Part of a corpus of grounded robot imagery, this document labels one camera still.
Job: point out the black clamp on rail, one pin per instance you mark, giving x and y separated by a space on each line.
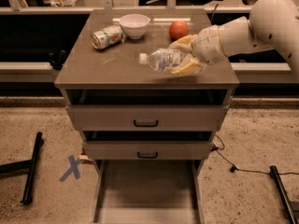
57 60

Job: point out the bottom grey drawer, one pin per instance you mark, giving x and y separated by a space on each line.
147 192

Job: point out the grey drawer cabinet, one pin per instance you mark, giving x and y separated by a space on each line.
117 67

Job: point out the white bowl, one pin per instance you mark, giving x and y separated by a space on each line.
134 25

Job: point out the black top drawer handle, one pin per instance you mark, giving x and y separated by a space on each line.
146 122

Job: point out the green white soda can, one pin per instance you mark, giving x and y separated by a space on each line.
108 36

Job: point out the top grey drawer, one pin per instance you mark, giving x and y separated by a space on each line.
176 110

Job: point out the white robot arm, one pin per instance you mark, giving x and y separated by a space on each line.
271 24

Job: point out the black right stand leg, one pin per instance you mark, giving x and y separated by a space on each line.
291 207

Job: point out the black left stand leg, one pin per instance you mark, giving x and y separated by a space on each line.
27 167

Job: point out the orange round fruit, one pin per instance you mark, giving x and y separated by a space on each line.
178 29

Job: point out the grey drawer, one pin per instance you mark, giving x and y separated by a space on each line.
125 145
176 110
147 192

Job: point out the clear plastic water bottle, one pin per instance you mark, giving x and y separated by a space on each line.
162 60

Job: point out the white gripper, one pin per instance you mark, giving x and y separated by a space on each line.
207 46

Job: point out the black stand leg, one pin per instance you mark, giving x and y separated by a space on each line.
291 207
27 167

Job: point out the black drawer handle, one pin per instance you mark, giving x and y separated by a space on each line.
146 122
153 155

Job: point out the blue tape cross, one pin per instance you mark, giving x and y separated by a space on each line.
73 169

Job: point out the black middle drawer handle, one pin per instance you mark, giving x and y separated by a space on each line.
153 155

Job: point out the middle grey drawer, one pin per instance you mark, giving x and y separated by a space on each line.
125 145

